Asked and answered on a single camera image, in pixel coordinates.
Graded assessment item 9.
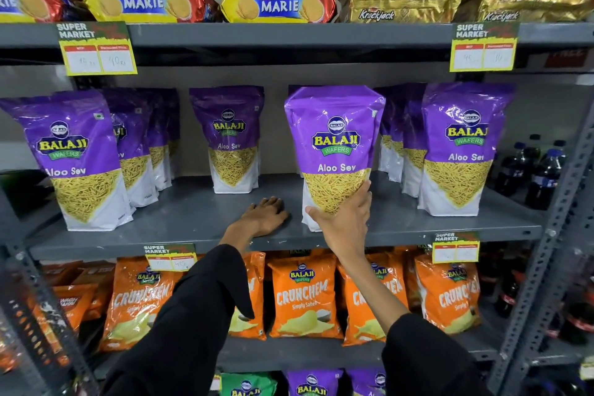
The person's left hand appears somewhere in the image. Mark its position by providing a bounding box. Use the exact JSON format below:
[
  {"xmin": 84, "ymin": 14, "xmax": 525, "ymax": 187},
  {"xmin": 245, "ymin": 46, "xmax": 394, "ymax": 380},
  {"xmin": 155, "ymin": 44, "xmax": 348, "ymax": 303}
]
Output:
[{"xmin": 239, "ymin": 196, "xmax": 291, "ymax": 239}]

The person's right hand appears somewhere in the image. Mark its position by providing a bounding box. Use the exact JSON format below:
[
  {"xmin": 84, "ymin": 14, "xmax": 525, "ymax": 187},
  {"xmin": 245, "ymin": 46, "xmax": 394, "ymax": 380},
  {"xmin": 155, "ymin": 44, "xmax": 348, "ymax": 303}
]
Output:
[{"xmin": 305, "ymin": 180, "xmax": 373, "ymax": 265}]

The purple noodle snack pouch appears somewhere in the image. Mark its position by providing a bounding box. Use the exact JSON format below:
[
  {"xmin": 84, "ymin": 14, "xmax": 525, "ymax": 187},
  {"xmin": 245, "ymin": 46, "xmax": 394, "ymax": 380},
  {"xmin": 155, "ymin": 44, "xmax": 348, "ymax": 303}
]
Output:
[{"xmin": 284, "ymin": 86, "xmax": 386, "ymax": 232}]

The person's left forearm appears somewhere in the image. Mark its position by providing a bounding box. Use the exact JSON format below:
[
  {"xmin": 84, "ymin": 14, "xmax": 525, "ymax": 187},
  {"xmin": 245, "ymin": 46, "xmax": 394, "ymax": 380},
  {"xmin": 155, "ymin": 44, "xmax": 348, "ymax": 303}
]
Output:
[{"xmin": 101, "ymin": 223, "xmax": 256, "ymax": 396}]

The person's right forearm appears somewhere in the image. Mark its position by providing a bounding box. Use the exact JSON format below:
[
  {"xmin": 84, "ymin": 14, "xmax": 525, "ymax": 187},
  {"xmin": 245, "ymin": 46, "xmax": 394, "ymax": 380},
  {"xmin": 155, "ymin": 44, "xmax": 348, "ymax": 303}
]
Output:
[{"xmin": 336, "ymin": 256, "xmax": 493, "ymax": 396}]

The grey metal shelf rack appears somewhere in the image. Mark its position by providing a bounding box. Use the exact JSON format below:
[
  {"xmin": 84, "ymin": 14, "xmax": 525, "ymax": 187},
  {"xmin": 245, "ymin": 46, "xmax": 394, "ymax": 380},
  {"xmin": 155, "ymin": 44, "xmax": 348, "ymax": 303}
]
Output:
[{"xmin": 0, "ymin": 20, "xmax": 594, "ymax": 396}]

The row of orange chip packets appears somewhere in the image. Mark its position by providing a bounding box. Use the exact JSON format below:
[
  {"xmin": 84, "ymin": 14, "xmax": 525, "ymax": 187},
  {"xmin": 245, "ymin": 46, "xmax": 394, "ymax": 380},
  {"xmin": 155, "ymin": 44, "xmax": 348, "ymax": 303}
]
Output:
[{"xmin": 42, "ymin": 246, "xmax": 482, "ymax": 353}]

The yellow green price tag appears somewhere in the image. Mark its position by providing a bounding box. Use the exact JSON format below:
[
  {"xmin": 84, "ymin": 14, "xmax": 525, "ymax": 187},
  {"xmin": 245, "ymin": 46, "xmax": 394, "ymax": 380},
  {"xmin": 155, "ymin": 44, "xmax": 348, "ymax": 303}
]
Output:
[
  {"xmin": 143, "ymin": 243, "xmax": 198, "ymax": 272},
  {"xmin": 432, "ymin": 232, "xmax": 480, "ymax": 265},
  {"xmin": 57, "ymin": 22, "xmax": 138, "ymax": 76},
  {"xmin": 450, "ymin": 22, "xmax": 519, "ymax": 73}
]

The small purple snack bag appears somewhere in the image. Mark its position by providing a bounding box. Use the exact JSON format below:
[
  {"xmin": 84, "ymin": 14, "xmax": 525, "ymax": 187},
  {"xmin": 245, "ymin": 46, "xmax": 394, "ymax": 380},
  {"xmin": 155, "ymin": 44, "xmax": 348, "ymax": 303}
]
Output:
[
  {"xmin": 285, "ymin": 370, "xmax": 342, "ymax": 396},
  {"xmin": 347, "ymin": 367, "xmax": 387, "ymax": 396}
]

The green snack packet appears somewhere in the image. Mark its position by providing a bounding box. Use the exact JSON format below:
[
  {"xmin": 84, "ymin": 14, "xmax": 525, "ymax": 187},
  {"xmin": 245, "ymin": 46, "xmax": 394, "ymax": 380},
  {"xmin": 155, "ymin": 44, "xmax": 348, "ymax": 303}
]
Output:
[{"xmin": 220, "ymin": 372, "xmax": 278, "ymax": 396}]

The row of purple packets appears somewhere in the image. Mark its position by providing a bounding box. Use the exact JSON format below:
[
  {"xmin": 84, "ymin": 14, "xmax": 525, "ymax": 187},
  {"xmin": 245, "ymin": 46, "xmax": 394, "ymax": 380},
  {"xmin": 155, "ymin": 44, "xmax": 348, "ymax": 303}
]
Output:
[{"xmin": 0, "ymin": 82, "xmax": 516, "ymax": 232}]

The group of dark soda bottles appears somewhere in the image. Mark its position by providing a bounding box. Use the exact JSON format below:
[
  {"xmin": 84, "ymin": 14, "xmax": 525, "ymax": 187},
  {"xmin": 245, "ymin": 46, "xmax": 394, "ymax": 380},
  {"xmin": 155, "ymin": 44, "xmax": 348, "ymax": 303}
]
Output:
[{"xmin": 478, "ymin": 133, "xmax": 594, "ymax": 346}]

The red sign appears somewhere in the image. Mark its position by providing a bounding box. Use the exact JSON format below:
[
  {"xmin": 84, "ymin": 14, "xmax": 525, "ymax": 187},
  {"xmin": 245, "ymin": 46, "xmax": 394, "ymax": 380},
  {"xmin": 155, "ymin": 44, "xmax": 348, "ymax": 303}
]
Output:
[{"xmin": 545, "ymin": 49, "xmax": 591, "ymax": 70}]

